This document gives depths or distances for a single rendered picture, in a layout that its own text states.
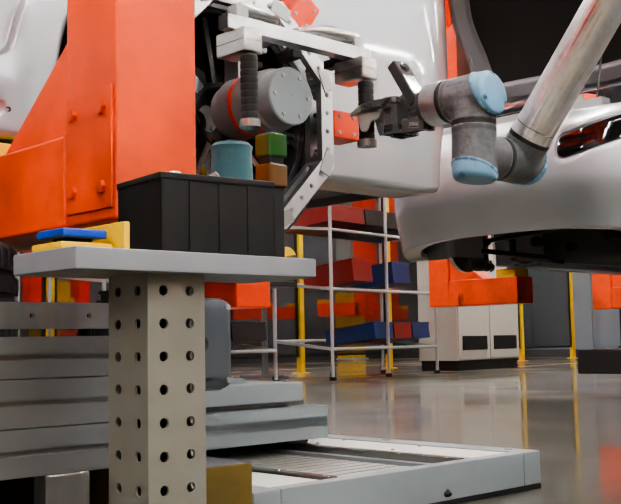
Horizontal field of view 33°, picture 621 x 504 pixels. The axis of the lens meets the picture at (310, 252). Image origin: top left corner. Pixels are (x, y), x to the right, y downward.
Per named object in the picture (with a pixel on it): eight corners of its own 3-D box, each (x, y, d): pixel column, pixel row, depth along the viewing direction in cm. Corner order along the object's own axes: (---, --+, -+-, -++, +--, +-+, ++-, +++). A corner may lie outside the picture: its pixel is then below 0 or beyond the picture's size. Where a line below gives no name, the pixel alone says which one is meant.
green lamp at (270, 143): (272, 161, 172) (271, 137, 173) (288, 158, 170) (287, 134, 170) (253, 158, 170) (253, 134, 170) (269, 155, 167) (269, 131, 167)
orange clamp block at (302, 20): (285, 42, 254) (300, 17, 258) (307, 35, 249) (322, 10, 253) (267, 22, 251) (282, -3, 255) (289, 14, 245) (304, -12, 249)
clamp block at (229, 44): (234, 63, 216) (234, 38, 216) (263, 53, 209) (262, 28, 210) (215, 59, 212) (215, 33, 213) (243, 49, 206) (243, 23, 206)
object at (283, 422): (232, 433, 273) (232, 396, 273) (328, 441, 247) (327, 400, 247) (63, 449, 238) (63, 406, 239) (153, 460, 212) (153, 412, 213)
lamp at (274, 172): (272, 191, 172) (272, 167, 172) (288, 188, 169) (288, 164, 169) (254, 189, 169) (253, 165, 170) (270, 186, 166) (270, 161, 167)
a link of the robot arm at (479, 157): (514, 183, 209) (513, 122, 210) (478, 176, 201) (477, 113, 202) (478, 188, 216) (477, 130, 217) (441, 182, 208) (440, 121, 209)
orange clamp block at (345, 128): (312, 141, 258) (338, 146, 264) (334, 137, 252) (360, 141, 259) (312, 114, 259) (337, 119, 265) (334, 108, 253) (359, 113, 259)
